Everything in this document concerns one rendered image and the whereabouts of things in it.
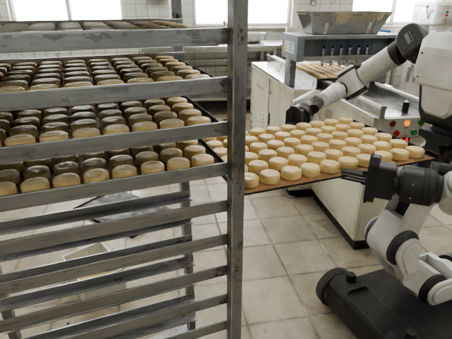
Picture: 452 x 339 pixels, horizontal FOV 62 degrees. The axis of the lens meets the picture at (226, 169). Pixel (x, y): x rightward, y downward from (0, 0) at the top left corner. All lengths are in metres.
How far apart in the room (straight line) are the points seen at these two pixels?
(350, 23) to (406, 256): 1.68
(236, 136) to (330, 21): 1.99
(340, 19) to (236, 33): 2.01
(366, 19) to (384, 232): 1.63
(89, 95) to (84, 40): 0.09
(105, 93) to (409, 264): 1.23
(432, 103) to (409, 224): 0.43
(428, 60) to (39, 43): 1.16
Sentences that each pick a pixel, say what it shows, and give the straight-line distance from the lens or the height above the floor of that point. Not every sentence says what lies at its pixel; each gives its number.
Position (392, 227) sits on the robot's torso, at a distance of 1.52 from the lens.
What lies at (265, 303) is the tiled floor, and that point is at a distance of 2.01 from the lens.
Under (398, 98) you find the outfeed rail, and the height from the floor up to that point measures 0.86.
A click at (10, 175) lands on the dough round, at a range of 0.87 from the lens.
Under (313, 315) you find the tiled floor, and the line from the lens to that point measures 1.99.
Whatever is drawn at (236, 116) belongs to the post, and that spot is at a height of 1.18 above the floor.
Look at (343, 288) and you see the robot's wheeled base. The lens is 1.85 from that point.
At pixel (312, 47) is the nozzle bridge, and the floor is 1.10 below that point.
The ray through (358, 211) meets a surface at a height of 0.29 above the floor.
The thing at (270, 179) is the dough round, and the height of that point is 1.00.
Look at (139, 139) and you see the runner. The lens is 0.73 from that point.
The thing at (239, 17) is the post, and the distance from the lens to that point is 0.72.
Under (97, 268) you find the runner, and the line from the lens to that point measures 0.86.
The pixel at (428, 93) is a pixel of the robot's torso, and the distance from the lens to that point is 1.46.
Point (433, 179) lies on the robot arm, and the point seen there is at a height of 1.02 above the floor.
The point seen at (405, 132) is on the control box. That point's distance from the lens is 2.16.
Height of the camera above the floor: 1.38
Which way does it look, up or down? 24 degrees down
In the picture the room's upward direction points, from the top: straight up
